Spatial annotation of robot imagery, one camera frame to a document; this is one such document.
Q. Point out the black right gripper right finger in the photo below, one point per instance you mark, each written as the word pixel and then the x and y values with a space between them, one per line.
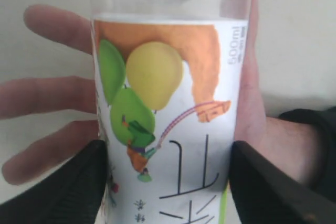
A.
pixel 264 194

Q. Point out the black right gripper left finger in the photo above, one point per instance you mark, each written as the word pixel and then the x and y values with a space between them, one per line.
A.
pixel 72 194

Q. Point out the tea bottle with fruit label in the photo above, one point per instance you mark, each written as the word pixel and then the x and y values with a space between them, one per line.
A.
pixel 167 76

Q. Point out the open bare human hand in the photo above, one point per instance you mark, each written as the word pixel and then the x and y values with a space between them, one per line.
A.
pixel 296 149

